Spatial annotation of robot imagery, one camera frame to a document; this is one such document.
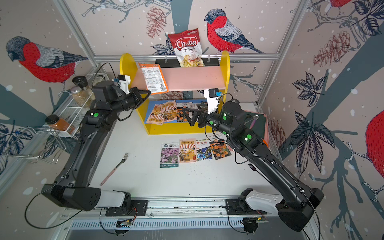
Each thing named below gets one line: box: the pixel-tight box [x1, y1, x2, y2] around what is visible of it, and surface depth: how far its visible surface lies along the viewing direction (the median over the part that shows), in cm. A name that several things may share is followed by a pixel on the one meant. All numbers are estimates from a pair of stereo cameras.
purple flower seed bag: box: [159, 142, 179, 168], surface depth 94 cm
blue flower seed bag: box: [196, 139, 213, 161], surface depth 97 cm
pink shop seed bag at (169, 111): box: [160, 100, 177, 123], surface depth 99 cm
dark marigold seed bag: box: [176, 103, 189, 123], surface depth 97 cm
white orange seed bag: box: [138, 62, 169, 95], surface depth 73 cm
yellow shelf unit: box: [120, 51, 231, 135], surface depth 79 cm
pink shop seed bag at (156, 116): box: [146, 104, 164, 126], surface depth 96 cm
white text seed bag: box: [188, 102, 201, 110], surface depth 102 cm
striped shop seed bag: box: [179, 138, 197, 163], surface depth 97 cm
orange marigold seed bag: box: [209, 140, 232, 161], surface depth 97 cm
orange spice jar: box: [45, 114, 70, 131], surface depth 62 cm
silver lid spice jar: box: [70, 86, 93, 109], surface depth 74 cm
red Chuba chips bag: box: [167, 28, 205, 68], surface depth 85 cm
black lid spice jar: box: [71, 75, 88, 90], surface depth 75 cm
